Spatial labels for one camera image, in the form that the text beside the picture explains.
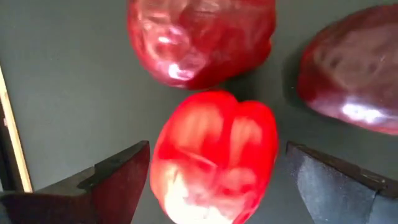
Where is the black table mat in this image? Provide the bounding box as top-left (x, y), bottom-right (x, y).
top-left (0, 0), bottom-right (398, 224)

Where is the red bell pepper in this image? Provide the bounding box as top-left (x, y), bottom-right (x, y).
top-left (149, 89), bottom-right (280, 224)

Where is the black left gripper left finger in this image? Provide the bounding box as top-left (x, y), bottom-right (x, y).
top-left (0, 140), bottom-right (150, 224)

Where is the dark red apple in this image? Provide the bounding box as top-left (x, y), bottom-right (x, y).
top-left (126, 0), bottom-right (277, 91)
top-left (297, 4), bottom-right (398, 136)

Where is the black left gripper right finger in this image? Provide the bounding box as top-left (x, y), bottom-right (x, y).
top-left (285, 141), bottom-right (398, 224)

